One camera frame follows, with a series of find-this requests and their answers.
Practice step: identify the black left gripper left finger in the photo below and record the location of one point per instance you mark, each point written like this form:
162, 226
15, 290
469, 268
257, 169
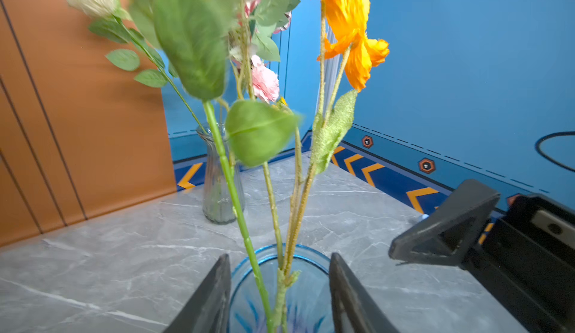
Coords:
207, 311

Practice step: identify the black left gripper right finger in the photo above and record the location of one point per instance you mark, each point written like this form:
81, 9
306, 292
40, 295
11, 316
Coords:
353, 309

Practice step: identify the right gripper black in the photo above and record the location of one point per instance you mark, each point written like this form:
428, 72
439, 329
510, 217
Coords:
526, 261

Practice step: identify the blue purple glass vase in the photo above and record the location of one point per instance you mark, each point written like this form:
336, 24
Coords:
308, 301

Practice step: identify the clear glass vase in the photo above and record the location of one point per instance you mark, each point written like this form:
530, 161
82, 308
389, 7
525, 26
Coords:
217, 204

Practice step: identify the yellow orange poppy stem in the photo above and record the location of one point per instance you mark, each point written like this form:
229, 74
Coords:
347, 56

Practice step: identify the pink carnation flower stem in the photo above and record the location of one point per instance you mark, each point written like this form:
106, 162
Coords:
265, 82

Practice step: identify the pink peony flower stem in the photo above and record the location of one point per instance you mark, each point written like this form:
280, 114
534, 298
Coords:
267, 19

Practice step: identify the cream white rose stem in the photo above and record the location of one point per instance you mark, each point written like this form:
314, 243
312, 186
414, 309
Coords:
129, 22

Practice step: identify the small light blue cylinder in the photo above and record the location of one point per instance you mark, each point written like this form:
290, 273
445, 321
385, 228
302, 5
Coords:
423, 217

